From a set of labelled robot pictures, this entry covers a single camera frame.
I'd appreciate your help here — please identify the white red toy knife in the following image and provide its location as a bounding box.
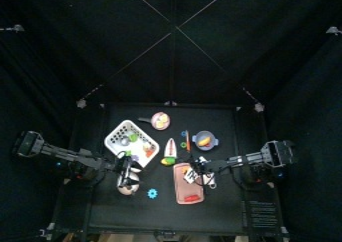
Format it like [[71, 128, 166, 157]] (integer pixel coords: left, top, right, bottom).
[[163, 137, 179, 159]]

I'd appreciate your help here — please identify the black panel white text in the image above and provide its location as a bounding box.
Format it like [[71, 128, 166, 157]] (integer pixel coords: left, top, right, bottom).
[[242, 199, 284, 235]]

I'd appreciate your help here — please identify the beige round toy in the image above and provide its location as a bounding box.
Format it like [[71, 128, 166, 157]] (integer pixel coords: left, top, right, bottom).
[[117, 171, 142, 197]]

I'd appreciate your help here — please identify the yellow orange toy food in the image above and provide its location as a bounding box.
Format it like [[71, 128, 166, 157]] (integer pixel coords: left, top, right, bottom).
[[198, 136, 214, 147]]

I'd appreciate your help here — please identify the blue toy pot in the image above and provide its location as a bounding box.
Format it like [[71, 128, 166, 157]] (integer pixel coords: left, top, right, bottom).
[[192, 130, 221, 152]]

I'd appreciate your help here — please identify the yellow green toy fruit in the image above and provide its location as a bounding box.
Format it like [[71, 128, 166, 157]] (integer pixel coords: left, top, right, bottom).
[[161, 156, 178, 168]]

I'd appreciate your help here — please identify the white patterned toy piece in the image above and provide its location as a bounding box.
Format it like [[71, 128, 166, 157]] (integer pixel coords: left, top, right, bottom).
[[183, 168, 201, 185]]

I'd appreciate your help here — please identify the orange toy carrot stick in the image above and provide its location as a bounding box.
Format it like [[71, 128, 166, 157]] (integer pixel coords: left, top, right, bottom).
[[185, 129, 193, 153]]

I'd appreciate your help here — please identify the pink plastic tray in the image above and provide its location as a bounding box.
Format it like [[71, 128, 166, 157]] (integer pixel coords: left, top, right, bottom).
[[173, 162, 206, 206]]

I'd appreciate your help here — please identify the thin frame cable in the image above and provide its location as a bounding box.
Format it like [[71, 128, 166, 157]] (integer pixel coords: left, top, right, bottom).
[[79, 0, 237, 101], [123, 0, 265, 104]]

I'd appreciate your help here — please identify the pink frying pan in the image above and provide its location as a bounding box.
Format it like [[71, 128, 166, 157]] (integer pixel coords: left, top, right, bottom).
[[138, 111, 173, 132]]

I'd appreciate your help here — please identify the white perforated basket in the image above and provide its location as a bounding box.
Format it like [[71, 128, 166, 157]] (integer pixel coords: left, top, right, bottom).
[[103, 119, 161, 169]]

